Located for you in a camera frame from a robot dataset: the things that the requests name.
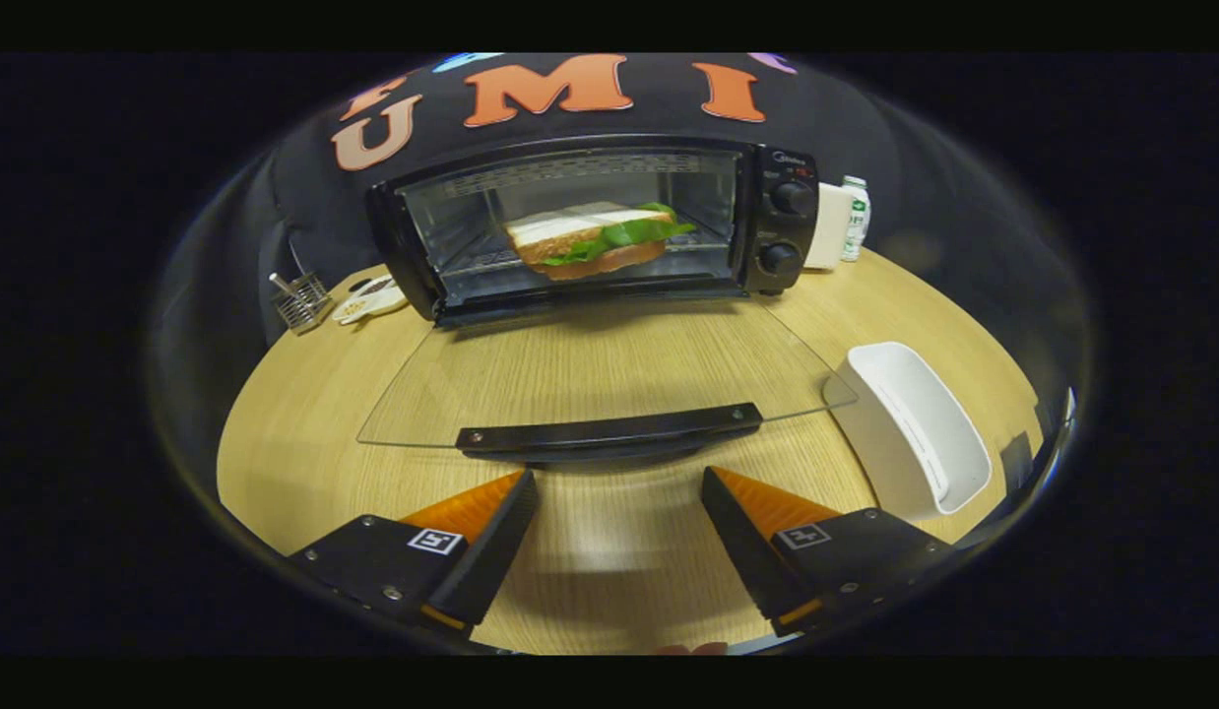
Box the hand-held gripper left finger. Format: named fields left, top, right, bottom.
left=289, top=469, right=540, bottom=639

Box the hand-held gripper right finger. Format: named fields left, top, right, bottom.
left=700, top=466, right=955, bottom=636

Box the lettuce sandwich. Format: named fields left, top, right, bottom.
left=503, top=202, right=697, bottom=282

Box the black toaster oven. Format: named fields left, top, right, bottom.
left=356, top=135, right=859, bottom=469

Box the white pop-up toaster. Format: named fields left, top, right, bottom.
left=804, top=182, right=855, bottom=272

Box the white rectangular plate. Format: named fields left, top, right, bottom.
left=823, top=342, right=993, bottom=521

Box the small white snack dish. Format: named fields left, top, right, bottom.
left=332, top=276, right=409, bottom=326

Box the small dark block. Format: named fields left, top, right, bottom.
left=998, top=433, right=1036, bottom=493

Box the white bottle green label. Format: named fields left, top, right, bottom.
left=841, top=175, right=872, bottom=263

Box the metal wire utensil holder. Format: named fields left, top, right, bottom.
left=268, top=271, right=335, bottom=336

